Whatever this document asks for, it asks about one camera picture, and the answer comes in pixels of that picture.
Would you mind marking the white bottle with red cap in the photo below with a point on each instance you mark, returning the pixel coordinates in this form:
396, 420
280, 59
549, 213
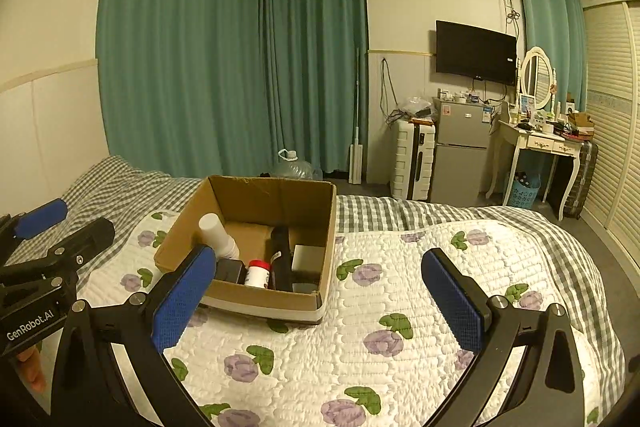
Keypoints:
256, 276

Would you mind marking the small silver fridge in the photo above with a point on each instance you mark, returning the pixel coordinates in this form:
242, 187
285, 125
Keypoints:
460, 157

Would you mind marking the clear plastic bag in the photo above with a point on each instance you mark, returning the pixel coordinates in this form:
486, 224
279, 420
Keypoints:
415, 106

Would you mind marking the clear water jug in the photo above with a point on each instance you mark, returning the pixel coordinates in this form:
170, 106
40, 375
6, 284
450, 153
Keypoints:
297, 167

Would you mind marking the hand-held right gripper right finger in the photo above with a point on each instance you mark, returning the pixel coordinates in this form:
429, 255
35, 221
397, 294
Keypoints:
455, 302

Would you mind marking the white ribbed suitcase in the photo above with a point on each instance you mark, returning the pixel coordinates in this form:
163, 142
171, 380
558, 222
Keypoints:
410, 162

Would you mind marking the white flat mop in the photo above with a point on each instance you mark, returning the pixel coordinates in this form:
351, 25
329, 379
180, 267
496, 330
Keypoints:
357, 157

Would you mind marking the black power adapter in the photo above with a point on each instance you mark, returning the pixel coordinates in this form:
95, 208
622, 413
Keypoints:
230, 271

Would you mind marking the white floral quilted blanket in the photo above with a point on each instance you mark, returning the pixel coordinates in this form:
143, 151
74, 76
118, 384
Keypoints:
400, 287

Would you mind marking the white oval vanity mirror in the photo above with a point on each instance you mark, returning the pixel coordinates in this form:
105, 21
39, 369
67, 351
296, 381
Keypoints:
536, 77

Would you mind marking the blue plastic basket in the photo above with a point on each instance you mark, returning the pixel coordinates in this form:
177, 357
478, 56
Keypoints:
524, 192

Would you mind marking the tall black bottle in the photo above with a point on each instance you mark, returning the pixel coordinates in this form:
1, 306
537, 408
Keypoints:
280, 257

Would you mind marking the white louvred wardrobe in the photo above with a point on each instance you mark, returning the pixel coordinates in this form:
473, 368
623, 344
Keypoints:
615, 132

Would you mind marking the white dressing table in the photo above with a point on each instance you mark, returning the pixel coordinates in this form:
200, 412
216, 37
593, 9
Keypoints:
530, 139

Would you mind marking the person's left hand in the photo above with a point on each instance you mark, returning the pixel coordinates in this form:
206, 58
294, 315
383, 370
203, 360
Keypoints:
32, 369

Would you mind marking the white handheld hair dryer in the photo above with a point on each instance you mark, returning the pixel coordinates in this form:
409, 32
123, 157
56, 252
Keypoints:
215, 232

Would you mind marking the small photo frame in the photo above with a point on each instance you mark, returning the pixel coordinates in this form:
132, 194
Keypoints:
526, 103

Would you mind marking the small white box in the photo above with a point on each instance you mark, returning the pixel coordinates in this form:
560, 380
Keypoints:
308, 258

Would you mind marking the green curtain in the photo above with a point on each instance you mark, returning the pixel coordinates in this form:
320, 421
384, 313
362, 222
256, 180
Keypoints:
547, 27
180, 47
315, 47

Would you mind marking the small brown cardboard box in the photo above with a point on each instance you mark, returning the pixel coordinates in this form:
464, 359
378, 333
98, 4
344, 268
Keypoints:
581, 121

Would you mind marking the dark suitcase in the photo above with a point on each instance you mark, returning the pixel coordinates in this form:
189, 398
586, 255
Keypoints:
584, 179

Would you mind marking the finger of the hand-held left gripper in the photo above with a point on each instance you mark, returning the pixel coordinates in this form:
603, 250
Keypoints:
87, 237
40, 218

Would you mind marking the black wall television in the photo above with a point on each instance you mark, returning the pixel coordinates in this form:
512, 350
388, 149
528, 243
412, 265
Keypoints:
475, 52

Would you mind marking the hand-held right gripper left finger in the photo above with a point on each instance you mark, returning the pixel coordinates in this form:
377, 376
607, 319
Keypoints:
182, 302

